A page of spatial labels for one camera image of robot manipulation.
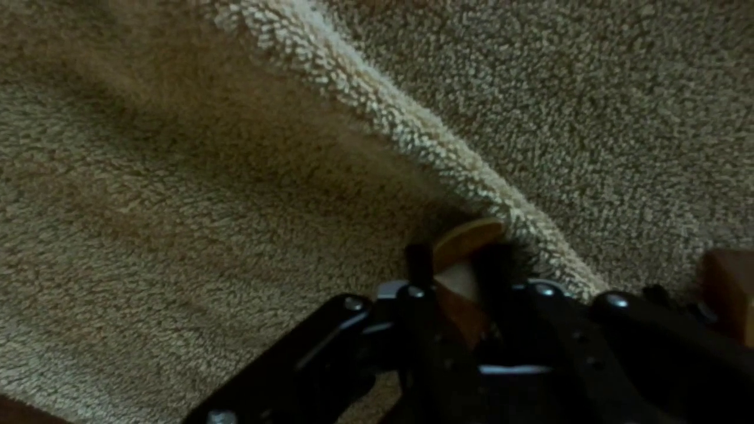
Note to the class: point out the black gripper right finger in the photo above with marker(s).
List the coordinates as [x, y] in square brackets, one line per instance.
[618, 358]

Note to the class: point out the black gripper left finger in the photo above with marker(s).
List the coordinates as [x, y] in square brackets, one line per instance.
[327, 362]

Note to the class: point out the small wooden block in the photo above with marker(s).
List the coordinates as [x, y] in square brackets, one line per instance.
[456, 280]

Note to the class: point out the beige towel on table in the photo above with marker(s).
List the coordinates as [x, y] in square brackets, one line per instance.
[181, 181]

